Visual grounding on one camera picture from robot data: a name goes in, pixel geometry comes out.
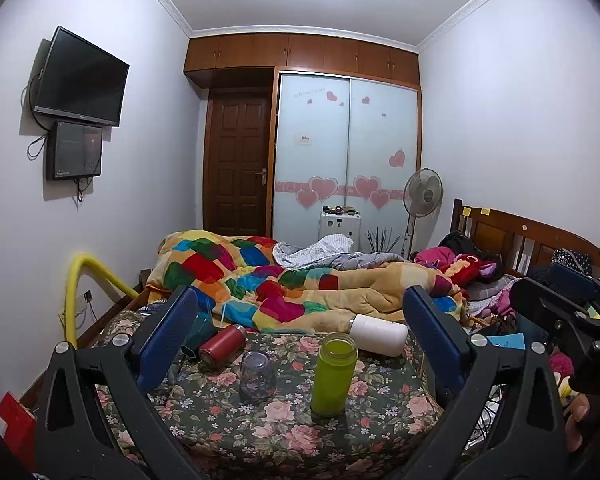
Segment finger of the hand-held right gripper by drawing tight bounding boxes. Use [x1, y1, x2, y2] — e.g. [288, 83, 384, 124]
[547, 261, 600, 311]
[510, 277, 600, 361]

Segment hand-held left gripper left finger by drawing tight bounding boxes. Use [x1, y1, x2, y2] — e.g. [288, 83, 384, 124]
[34, 285, 211, 480]

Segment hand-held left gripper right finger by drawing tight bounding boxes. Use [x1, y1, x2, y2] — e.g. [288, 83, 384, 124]
[365, 285, 583, 480]

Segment clear glass cup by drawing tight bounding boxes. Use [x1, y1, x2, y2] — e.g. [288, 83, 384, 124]
[239, 350, 277, 401]

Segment teal cup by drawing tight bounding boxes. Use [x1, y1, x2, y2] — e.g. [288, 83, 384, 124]
[182, 311, 218, 361]

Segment person's right hand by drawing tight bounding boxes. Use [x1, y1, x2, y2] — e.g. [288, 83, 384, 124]
[564, 392, 594, 453]

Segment black dotted bag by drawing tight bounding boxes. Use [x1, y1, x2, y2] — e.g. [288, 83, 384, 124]
[550, 247, 594, 275]

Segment pile of clothes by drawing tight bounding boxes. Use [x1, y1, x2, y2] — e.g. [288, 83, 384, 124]
[466, 275, 531, 322]

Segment white bottle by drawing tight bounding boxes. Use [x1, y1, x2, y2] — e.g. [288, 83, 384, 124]
[349, 314, 409, 358]

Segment red bottle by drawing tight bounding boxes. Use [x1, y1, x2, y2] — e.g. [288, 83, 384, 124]
[198, 324, 247, 367]

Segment red plush toy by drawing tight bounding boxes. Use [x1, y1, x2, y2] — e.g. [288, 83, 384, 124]
[444, 252, 504, 289]

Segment wooden bed headboard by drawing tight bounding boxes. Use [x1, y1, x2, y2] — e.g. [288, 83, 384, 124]
[451, 198, 600, 282]

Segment pink cloth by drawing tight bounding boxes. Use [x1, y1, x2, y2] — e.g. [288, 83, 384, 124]
[413, 246, 456, 269]

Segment black clothing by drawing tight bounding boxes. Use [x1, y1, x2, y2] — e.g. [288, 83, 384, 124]
[438, 231, 487, 257]

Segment yellow pipe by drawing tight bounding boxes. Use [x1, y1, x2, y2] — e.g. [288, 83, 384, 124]
[66, 254, 140, 350]

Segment green bottle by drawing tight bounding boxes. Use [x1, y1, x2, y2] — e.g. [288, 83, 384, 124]
[310, 332, 359, 417]

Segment dark decorative twigs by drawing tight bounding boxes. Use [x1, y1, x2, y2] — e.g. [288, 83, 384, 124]
[365, 226, 404, 256]

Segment colourful patchwork blanket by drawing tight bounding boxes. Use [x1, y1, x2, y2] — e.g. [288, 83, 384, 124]
[145, 230, 468, 333]

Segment grey striped cloth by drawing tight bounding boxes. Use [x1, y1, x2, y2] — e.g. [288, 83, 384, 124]
[272, 235, 406, 271]

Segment white small cabinet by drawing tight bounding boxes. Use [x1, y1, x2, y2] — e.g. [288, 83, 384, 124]
[319, 206, 364, 254]

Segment standing fan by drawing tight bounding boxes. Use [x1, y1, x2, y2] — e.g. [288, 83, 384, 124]
[401, 167, 444, 261]

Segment red box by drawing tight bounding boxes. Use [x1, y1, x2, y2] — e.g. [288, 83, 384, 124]
[0, 391, 37, 461]

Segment brown wooden door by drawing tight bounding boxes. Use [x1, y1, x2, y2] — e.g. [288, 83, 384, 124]
[203, 87, 273, 238]

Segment wardrobe with heart stickers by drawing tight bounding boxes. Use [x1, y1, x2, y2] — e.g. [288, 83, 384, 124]
[271, 67, 424, 261]

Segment wooden overhead cabinet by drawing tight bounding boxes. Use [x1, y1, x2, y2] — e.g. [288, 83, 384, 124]
[183, 33, 422, 89]

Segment black cable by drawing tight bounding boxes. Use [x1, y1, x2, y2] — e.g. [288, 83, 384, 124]
[20, 74, 49, 159]
[74, 176, 95, 207]

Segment small black wall monitor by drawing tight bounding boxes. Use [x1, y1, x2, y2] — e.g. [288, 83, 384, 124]
[45, 120, 103, 182]

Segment wall-mounted television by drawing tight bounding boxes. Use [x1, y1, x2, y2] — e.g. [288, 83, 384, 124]
[32, 25, 130, 128]

